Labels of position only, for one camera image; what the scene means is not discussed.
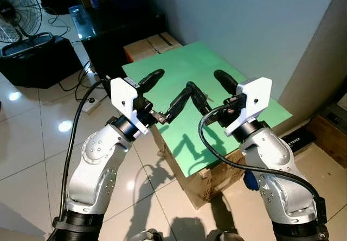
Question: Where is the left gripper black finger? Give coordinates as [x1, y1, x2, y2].
[164, 85, 194, 124]
[139, 69, 165, 93]

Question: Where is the cardboard box under green board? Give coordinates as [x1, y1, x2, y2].
[152, 128, 260, 209]

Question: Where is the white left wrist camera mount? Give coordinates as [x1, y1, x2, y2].
[110, 77, 148, 137]

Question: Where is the green table board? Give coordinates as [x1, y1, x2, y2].
[122, 40, 293, 178]

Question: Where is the robot right leg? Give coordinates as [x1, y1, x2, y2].
[217, 230, 239, 241]

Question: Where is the grey printer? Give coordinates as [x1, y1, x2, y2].
[320, 104, 347, 133]

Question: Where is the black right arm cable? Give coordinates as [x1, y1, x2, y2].
[197, 104, 329, 225]

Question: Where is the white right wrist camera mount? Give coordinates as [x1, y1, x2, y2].
[225, 77, 273, 137]

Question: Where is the brown cardboard box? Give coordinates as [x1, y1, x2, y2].
[306, 113, 347, 168]

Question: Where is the black cabinet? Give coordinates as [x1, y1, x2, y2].
[81, 5, 166, 81]

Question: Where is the black laser toner box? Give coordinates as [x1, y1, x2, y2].
[282, 127, 318, 155]

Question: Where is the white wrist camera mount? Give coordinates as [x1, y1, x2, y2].
[225, 77, 273, 137]
[110, 77, 148, 137]

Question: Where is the standing fan with wire grille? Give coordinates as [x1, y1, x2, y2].
[0, 0, 44, 43]

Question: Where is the plain cardboard box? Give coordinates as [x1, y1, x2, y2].
[124, 37, 163, 64]

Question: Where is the robot left leg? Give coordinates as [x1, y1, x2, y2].
[127, 229, 163, 241]

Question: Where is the robot leg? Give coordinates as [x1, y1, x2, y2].
[127, 229, 163, 241]
[217, 230, 239, 241]

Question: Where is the white power strip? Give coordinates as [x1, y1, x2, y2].
[81, 97, 104, 114]

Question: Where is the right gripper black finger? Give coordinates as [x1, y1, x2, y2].
[214, 69, 239, 95]
[187, 81, 212, 115]

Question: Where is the cardboard box with black stripe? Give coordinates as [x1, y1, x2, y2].
[147, 32, 183, 52]

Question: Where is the black fabric case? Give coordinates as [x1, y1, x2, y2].
[0, 32, 83, 88]

